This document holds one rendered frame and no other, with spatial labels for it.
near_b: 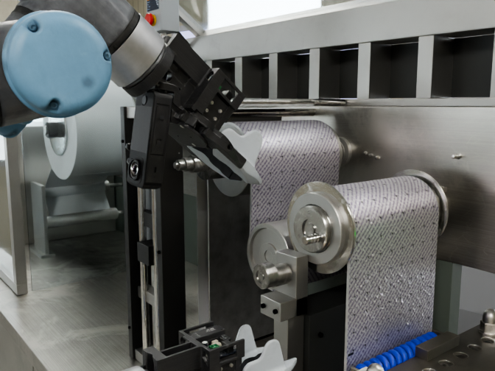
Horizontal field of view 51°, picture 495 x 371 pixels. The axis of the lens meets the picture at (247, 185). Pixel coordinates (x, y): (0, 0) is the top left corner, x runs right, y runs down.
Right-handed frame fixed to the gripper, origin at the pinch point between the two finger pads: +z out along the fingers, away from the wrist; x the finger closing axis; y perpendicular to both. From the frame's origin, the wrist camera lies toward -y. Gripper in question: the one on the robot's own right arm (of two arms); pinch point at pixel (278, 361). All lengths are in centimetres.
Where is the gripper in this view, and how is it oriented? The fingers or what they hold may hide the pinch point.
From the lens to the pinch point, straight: 76.9
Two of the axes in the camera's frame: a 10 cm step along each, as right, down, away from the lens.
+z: 7.9, -1.0, 6.1
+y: 0.0, -9.9, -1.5
